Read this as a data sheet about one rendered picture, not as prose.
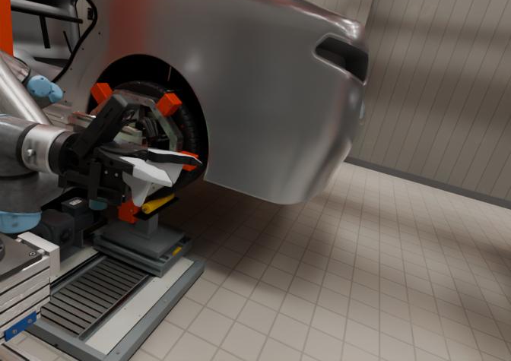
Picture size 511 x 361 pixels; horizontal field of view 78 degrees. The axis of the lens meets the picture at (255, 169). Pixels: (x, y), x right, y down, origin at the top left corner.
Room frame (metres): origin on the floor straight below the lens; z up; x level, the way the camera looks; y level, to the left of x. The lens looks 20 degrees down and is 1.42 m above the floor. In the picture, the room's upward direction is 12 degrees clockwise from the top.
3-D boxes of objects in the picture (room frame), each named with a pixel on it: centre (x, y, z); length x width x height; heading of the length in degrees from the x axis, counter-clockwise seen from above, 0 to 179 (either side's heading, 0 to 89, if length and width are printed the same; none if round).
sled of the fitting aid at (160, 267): (1.74, 0.61, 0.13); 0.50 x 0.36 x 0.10; 75
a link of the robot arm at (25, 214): (0.47, 0.39, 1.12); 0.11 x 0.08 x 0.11; 177
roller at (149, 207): (1.64, 0.52, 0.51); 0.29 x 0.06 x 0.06; 165
